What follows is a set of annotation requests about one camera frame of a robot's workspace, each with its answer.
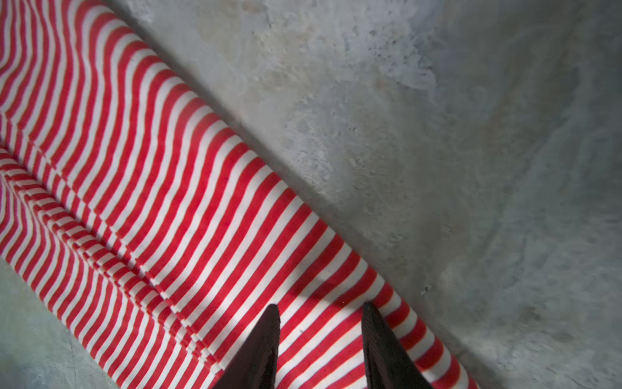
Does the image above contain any red white striped tank top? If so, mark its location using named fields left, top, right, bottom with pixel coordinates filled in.
left=1, top=1, right=476, bottom=388

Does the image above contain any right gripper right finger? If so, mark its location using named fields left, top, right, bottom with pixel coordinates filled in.
left=361, top=301, right=432, bottom=389

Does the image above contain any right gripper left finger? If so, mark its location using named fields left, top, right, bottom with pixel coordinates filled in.
left=214, top=304, right=280, bottom=389

